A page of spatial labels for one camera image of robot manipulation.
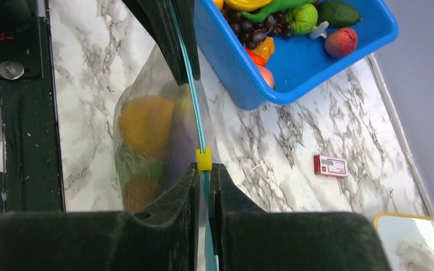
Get blue plastic bin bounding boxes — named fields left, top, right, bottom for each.
left=194, top=1, right=398, bottom=110

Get yellow toy banana bunch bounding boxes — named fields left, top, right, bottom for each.
left=213, top=0, right=273, bottom=11

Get toy mushroom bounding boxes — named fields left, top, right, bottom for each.
left=309, top=21, right=329, bottom=40

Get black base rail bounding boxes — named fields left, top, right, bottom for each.
left=0, top=1, right=65, bottom=213

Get toy purple grapes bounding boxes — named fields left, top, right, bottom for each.
left=220, top=6, right=293, bottom=50

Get brown toy kiwi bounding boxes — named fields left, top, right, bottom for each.
left=122, top=177, right=159, bottom=213

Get clear zip top bag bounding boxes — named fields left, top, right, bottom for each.
left=112, top=0, right=220, bottom=271

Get light green toy cabbage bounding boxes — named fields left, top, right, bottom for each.
left=285, top=4, right=318, bottom=35

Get dark purple toy eggplant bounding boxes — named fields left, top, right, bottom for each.
left=160, top=85, right=199, bottom=192

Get small red white box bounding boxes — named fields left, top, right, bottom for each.
left=313, top=154, right=348, bottom=177

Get orange toy lemon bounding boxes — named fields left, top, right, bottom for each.
left=118, top=95, right=175, bottom=160

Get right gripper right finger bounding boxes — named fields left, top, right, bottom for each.
left=209, top=164, right=390, bottom=270

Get green toy chili pepper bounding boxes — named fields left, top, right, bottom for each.
left=242, top=0, right=314, bottom=23

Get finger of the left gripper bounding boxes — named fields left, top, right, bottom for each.
left=123, top=0, right=187, bottom=85
left=172, top=0, right=201, bottom=80

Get green toy lettuce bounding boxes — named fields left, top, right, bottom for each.
left=114, top=145, right=164, bottom=188

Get toy peach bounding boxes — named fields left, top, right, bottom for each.
left=256, top=64, right=275, bottom=89

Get small whiteboard with wooden frame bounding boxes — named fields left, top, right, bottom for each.
left=374, top=213, right=434, bottom=270

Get yellow toy bell pepper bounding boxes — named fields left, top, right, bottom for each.
left=253, top=37, right=275, bottom=62

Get green toy avocado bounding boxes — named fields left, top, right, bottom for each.
left=316, top=1, right=362, bottom=28

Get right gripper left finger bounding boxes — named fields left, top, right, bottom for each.
left=0, top=163, right=199, bottom=270

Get orange wrinkled toy fruit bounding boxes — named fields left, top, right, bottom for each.
left=324, top=27, right=358, bottom=58

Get orange toy carrot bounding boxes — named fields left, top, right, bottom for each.
left=245, top=48, right=266, bottom=67

